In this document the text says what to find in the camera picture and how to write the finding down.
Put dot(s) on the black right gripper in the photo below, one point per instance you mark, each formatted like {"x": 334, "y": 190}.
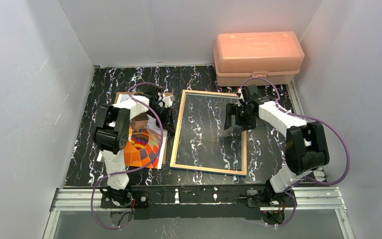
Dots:
{"x": 236, "y": 116}

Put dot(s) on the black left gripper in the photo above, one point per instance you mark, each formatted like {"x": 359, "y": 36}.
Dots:
{"x": 166, "y": 114}

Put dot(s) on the blue wooden picture frame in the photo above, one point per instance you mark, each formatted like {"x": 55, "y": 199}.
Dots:
{"x": 207, "y": 170}

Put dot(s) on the hot air balloon photo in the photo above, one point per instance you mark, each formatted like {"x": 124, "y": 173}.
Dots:
{"x": 144, "y": 142}

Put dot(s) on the clear acrylic sheet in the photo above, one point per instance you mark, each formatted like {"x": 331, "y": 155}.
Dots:
{"x": 207, "y": 132}

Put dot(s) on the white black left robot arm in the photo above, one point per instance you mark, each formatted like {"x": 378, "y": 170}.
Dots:
{"x": 111, "y": 133}

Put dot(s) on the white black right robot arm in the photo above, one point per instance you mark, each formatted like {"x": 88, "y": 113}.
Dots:
{"x": 306, "y": 147}

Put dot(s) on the orange translucent plastic box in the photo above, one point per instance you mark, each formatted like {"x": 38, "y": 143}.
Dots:
{"x": 275, "y": 56}

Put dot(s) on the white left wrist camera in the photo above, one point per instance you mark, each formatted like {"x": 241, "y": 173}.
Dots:
{"x": 166, "y": 100}

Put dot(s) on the aluminium rail base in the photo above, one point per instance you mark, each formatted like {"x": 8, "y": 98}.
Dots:
{"x": 198, "y": 212}

